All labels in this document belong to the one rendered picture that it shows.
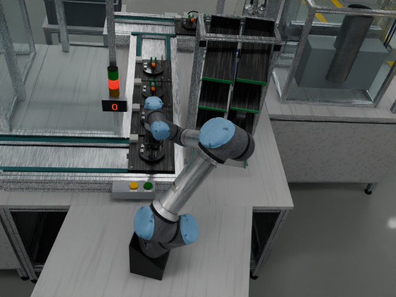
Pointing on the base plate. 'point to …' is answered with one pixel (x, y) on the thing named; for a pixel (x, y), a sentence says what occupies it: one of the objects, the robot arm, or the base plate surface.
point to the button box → (141, 192)
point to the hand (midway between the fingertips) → (151, 152)
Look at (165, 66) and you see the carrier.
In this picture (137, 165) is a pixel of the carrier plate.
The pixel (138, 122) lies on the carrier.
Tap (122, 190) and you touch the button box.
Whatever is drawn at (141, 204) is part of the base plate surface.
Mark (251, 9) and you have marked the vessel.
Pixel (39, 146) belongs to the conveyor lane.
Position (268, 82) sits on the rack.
